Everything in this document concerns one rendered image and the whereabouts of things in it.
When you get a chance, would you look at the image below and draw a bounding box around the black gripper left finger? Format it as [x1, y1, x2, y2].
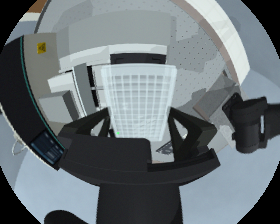
[61, 107, 111, 137]

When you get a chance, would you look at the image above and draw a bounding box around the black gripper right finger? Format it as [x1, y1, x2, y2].
[167, 107, 218, 161]

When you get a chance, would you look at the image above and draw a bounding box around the white multi-well plate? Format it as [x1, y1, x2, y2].
[101, 63, 177, 141]

